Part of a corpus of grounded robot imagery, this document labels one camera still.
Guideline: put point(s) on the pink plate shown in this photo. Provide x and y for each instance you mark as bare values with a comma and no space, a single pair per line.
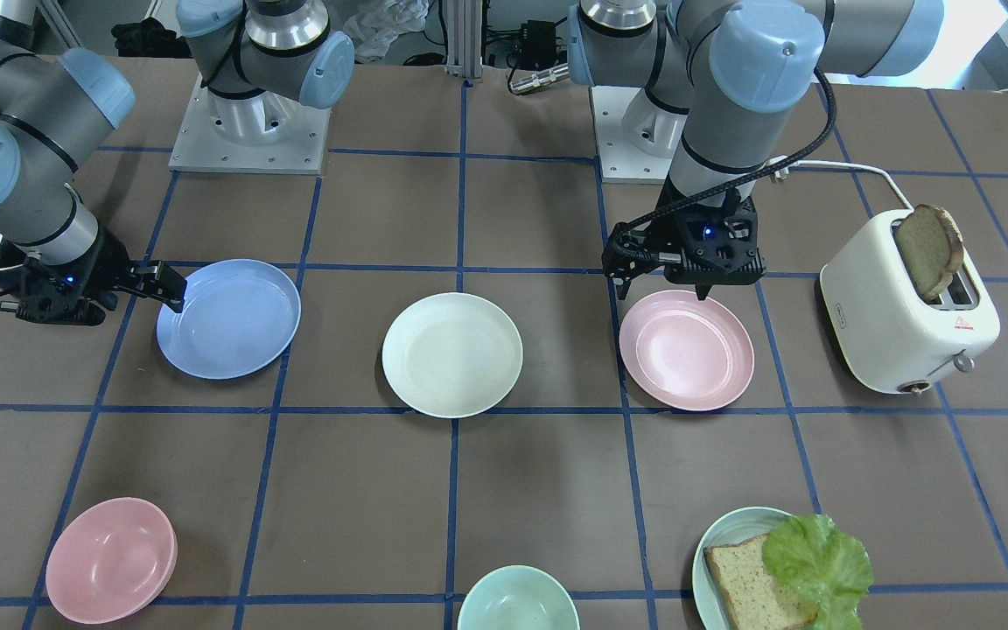
688,353

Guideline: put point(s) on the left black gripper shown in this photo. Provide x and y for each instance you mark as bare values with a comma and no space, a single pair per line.
667,231

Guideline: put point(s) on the pink bowl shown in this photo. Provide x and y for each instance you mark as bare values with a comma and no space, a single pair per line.
111,561

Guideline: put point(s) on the bread slice in toaster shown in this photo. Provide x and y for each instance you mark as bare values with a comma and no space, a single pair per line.
931,248

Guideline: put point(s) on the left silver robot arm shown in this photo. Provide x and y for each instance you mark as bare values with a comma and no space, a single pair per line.
735,71

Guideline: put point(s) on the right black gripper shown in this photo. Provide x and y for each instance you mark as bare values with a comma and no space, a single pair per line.
105,265

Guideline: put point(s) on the blue plate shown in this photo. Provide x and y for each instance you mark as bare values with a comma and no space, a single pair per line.
239,315

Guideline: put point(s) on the green plate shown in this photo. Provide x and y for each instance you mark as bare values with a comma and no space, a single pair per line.
734,527

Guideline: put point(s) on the white toaster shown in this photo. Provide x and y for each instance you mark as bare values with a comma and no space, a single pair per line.
891,339

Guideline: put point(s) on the green bowl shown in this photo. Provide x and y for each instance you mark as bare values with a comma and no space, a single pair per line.
518,597

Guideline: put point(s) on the green lettuce leaf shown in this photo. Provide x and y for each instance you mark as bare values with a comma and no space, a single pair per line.
826,567

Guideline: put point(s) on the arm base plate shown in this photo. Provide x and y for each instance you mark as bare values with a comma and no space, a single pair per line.
265,134
636,140

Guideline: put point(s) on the bread slice on plate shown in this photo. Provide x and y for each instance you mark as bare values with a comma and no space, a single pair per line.
752,598

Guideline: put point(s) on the cream white plate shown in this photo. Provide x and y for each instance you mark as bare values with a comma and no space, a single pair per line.
452,355

